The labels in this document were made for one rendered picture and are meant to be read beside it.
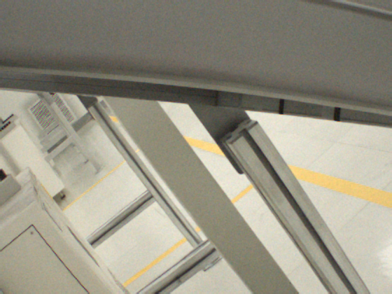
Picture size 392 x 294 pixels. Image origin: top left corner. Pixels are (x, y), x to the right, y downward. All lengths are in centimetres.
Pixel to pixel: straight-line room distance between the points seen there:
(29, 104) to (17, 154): 311
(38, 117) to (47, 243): 663
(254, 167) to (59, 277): 84
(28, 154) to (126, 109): 406
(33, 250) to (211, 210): 58
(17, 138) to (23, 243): 355
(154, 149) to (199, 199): 10
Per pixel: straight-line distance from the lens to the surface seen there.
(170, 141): 106
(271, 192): 83
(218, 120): 84
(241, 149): 81
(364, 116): 46
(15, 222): 154
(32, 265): 157
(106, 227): 228
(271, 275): 114
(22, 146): 508
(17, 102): 816
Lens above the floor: 83
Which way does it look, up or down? 13 degrees down
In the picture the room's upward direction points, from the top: 36 degrees counter-clockwise
